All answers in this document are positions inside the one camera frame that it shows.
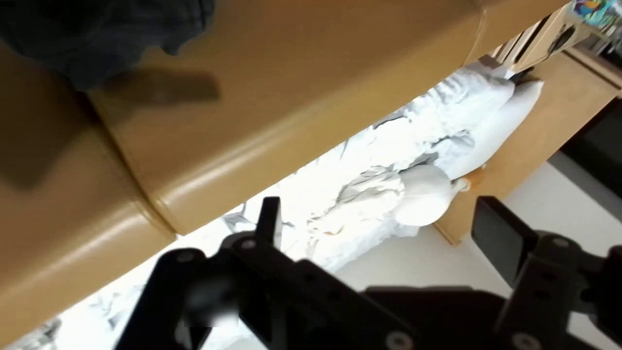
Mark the round white pillow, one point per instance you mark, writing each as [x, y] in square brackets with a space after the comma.
[423, 194]

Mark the flat white pillow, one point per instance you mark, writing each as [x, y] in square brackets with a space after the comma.
[497, 128]

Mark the black hooded cloth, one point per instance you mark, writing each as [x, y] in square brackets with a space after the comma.
[97, 31]

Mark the wooden bed frame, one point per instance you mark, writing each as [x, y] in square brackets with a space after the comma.
[550, 117]

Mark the tan leather sofa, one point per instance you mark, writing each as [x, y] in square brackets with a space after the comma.
[291, 97]

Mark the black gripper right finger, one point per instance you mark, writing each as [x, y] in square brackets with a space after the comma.
[550, 284]

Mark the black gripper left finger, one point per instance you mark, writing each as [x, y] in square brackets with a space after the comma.
[278, 297]

